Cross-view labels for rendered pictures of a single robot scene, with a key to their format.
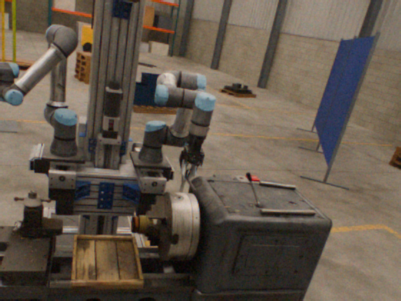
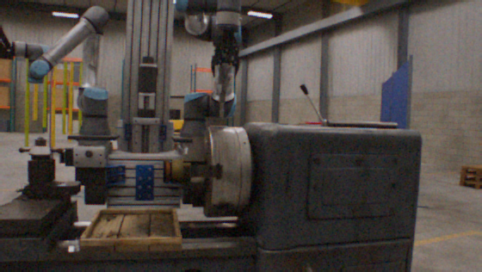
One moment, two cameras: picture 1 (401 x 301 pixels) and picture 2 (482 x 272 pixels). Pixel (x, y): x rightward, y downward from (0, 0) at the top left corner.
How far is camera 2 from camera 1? 0.72 m
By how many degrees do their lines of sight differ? 21
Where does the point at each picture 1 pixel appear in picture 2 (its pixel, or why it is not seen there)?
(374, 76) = (421, 116)
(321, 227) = (410, 137)
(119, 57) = (152, 35)
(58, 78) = (89, 58)
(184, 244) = (231, 178)
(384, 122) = (442, 155)
